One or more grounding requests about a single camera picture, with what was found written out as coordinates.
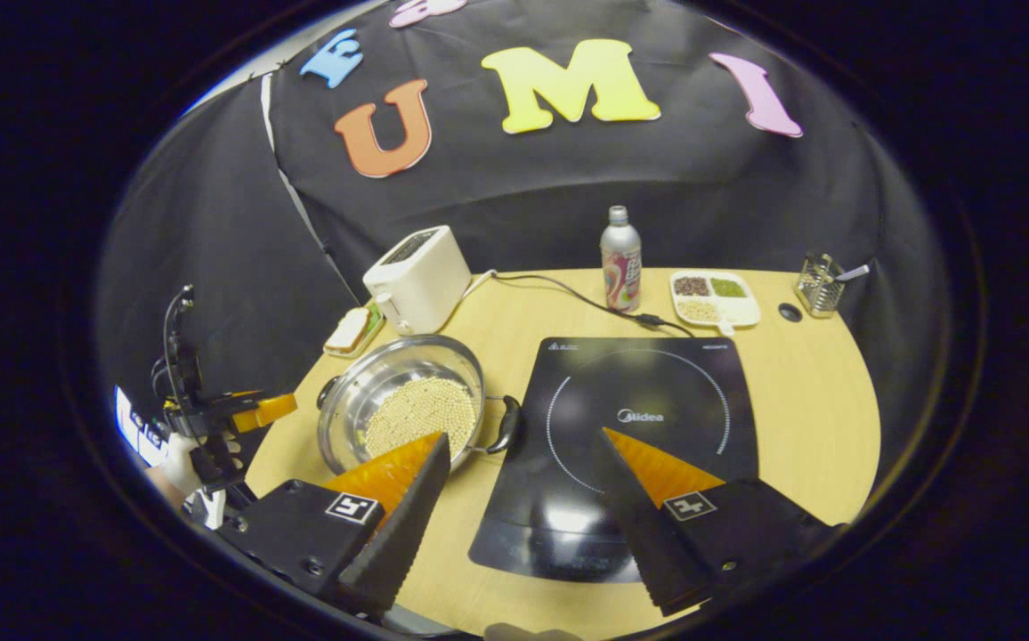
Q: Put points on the white toaster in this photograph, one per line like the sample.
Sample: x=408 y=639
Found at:
x=421 y=285

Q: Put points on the stainless steel pot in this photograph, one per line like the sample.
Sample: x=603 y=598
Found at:
x=390 y=365

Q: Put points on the silver drink bottle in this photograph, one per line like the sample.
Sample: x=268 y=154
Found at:
x=621 y=263

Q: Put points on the black table grommet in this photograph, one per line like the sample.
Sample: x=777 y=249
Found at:
x=789 y=312

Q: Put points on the soybeans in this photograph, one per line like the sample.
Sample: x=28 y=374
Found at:
x=421 y=409

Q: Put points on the black induction cooktop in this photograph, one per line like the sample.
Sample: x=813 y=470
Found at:
x=657 y=383

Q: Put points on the white blue object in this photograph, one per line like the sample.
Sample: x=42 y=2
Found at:
x=136 y=427

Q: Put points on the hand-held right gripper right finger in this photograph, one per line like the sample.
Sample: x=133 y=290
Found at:
x=648 y=543

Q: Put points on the sandwich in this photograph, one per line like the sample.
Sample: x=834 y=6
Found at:
x=348 y=329

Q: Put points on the small sandwich plate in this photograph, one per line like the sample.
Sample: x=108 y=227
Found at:
x=375 y=322

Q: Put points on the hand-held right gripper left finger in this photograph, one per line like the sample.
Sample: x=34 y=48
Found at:
x=399 y=534

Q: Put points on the white divided bean tray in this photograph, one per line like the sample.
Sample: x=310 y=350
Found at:
x=715 y=298

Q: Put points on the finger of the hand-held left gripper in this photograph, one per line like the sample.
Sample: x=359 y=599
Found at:
x=270 y=411
x=230 y=401

